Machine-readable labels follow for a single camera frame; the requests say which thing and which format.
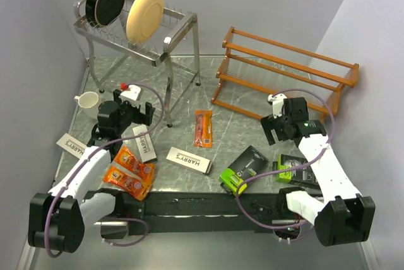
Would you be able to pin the orange razor pack lower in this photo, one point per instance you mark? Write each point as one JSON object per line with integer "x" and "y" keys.
{"x": 133, "y": 186}

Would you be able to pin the orange wooden shelf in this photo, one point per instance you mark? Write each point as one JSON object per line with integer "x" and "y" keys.
{"x": 268, "y": 74}

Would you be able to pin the chrome dish rack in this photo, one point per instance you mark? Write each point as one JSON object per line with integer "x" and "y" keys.
{"x": 174, "y": 27}

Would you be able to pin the orange razor pack upper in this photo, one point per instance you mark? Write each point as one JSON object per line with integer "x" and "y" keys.
{"x": 127, "y": 159}

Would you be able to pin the white ceramic mug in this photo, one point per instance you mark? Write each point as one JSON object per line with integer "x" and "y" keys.
{"x": 89, "y": 103}

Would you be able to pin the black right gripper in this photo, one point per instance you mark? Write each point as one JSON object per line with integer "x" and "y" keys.
{"x": 269, "y": 123}

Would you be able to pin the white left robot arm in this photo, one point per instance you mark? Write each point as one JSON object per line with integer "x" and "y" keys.
{"x": 59, "y": 218}

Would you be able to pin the beige round plate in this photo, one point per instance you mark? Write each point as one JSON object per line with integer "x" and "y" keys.
{"x": 143, "y": 19}

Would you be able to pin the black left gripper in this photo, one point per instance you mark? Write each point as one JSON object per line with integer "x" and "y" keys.
{"x": 144, "y": 118}

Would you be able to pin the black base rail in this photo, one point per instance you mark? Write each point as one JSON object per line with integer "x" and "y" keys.
{"x": 167, "y": 212}

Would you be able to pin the white Harry's box middle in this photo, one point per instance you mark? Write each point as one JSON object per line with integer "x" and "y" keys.
{"x": 144, "y": 144}

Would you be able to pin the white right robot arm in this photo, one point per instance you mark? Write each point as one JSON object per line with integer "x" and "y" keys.
{"x": 344, "y": 215}

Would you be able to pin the white Harry's box centre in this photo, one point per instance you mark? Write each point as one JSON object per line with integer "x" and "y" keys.
{"x": 189, "y": 161}

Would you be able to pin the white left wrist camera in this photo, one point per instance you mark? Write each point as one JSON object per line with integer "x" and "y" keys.
{"x": 130, "y": 93}

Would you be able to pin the white Harry's box far left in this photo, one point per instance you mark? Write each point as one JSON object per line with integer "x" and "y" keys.
{"x": 72, "y": 145}

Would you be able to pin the white harry's box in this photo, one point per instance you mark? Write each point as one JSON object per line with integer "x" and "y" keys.
{"x": 72, "y": 145}
{"x": 189, "y": 161}
{"x": 144, "y": 144}

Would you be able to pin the orange razor blister pack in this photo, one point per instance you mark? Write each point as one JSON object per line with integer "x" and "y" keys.
{"x": 203, "y": 136}

